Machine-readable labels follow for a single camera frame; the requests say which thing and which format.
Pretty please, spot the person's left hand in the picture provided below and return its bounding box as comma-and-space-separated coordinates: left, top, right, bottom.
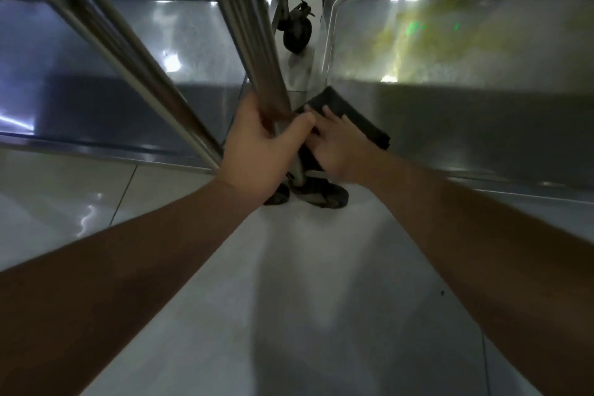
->
217, 91, 317, 202

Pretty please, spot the person's right hand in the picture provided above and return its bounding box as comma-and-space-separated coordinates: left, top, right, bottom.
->
303, 105, 387, 185

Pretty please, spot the dark cleaning cloth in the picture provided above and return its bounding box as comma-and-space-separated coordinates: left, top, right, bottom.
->
293, 86, 391, 173

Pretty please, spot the thick steel cart post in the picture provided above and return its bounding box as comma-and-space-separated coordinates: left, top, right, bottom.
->
187, 0, 308, 187

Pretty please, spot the person's left forearm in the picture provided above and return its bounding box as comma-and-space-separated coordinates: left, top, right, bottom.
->
0, 177, 275, 396

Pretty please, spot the person's right forearm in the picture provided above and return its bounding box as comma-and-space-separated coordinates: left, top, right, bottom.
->
364, 152, 594, 396

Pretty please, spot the large dusty caster wheel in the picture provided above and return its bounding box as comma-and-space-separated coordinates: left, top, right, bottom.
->
297, 177, 350, 210

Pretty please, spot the yellowish steel cart shelf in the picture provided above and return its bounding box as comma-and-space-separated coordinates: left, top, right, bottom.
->
318, 0, 594, 204

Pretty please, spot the bluish steel cart shelf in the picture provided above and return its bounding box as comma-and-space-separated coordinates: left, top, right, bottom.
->
0, 0, 251, 174

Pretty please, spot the black caster wheel with bracket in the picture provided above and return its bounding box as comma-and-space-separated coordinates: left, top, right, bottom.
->
271, 0, 316, 56

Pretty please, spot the slanted steel cart post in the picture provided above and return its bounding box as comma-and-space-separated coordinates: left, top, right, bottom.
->
0, 0, 225, 172

